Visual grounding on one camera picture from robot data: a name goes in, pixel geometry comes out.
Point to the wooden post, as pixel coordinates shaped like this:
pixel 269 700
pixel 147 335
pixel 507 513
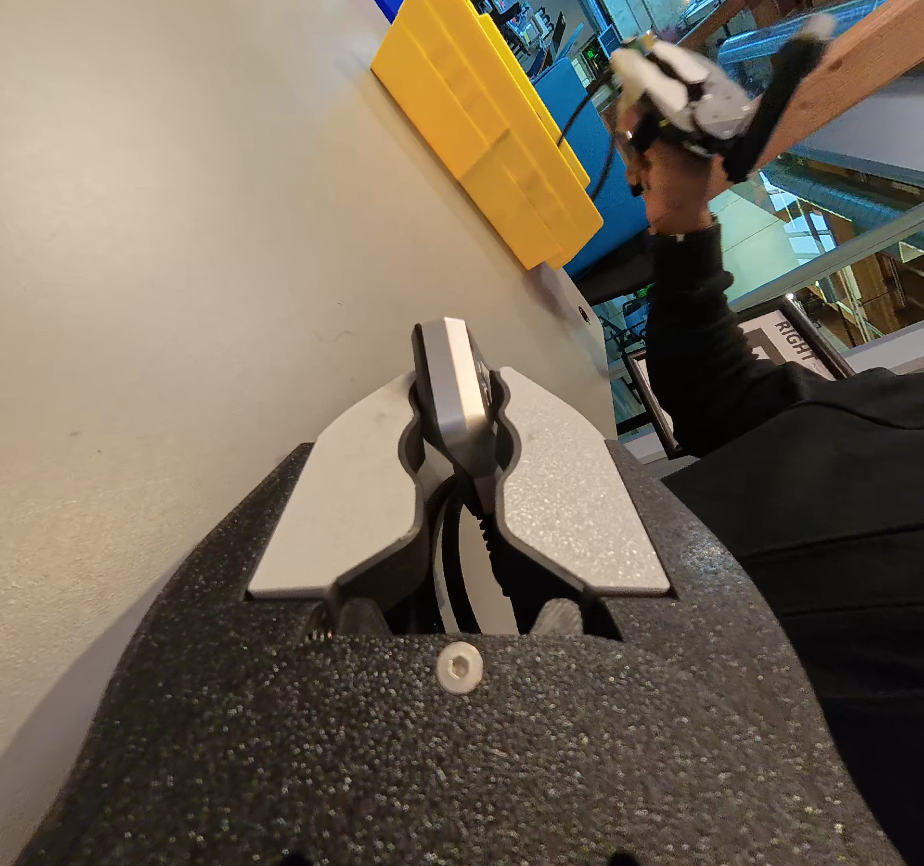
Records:
pixel 852 65

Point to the yellow plastic bin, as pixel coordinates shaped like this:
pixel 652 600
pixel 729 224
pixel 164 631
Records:
pixel 491 137

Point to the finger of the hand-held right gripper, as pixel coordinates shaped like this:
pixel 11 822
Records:
pixel 819 26

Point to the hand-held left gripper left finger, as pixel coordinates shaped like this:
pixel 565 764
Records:
pixel 339 505

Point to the blue box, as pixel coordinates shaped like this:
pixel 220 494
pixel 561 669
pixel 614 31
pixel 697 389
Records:
pixel 577 130

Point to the person's right hand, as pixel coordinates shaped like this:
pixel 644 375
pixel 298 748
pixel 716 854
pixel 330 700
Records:
pixel 675 187

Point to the person's right forearm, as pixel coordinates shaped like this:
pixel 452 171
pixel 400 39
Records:
pixel 693 317

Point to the person's torso black clothing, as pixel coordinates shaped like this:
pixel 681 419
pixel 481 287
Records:
pixel 830 519

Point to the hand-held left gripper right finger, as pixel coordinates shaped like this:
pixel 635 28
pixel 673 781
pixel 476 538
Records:
pixel 577 505

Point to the black framed sign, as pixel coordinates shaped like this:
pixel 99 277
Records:
pixel 794 346
pixel 650 397

